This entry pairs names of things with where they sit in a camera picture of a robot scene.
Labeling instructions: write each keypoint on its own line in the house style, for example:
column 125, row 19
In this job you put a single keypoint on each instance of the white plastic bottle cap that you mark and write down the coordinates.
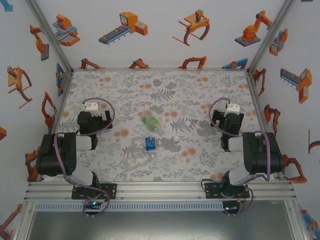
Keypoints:
column 187, row 123
column 176, row 139

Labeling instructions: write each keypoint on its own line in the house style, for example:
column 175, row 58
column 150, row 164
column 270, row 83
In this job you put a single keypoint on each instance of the clear bottle with green label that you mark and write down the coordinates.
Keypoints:
column 150, row 122

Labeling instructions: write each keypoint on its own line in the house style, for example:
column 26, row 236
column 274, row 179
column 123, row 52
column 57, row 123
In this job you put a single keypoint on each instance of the clear unlabelled plastic bottle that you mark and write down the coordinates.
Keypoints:
column 138, row 162

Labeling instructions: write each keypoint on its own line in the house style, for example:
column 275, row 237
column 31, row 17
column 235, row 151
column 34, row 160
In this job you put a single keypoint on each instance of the clear bottle with blue label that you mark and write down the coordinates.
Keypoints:
column 150, row 144

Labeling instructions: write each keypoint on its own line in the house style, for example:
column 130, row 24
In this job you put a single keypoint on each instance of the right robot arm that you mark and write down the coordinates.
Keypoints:
column 262, row 155

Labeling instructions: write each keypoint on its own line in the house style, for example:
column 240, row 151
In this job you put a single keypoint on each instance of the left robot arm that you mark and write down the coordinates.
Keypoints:
column 55, row 155

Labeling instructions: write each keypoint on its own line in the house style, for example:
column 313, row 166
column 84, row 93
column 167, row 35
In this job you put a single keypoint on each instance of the floral patterned table cloth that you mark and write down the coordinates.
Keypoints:
column 125, row 87

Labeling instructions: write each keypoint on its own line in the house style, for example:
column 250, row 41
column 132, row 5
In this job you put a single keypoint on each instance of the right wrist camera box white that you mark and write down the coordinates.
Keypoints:
column 233, row 109

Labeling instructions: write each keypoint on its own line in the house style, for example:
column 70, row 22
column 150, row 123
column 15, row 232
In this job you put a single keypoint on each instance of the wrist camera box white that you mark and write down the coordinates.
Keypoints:
column 233, row 109
column 91, row 107

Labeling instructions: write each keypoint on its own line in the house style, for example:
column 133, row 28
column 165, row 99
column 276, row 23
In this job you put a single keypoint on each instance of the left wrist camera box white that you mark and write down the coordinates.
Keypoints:
column 91, row 107

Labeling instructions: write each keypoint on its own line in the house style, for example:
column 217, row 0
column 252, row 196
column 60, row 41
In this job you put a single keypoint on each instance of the aluminium table side rail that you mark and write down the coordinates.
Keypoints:
column 63, row 100
column 260, row 112

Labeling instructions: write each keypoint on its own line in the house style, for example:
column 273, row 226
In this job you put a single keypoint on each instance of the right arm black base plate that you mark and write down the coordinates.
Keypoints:
column 212, row 190

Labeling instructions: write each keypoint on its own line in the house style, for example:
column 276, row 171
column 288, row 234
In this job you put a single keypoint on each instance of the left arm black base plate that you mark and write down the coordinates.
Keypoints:
column 110, row 191

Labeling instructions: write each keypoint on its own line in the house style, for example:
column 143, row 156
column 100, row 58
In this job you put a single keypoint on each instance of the thin aluminium table rail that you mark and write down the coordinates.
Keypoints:
column 160, row 69

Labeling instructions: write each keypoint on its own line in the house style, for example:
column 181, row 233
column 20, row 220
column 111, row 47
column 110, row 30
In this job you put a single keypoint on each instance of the aluminium frame post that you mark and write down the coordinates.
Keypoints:
column 269, row 37
column 51, row 37

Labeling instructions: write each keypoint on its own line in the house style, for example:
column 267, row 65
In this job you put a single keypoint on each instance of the aluminium frame rail wide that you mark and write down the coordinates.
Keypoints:
column 160, row 191

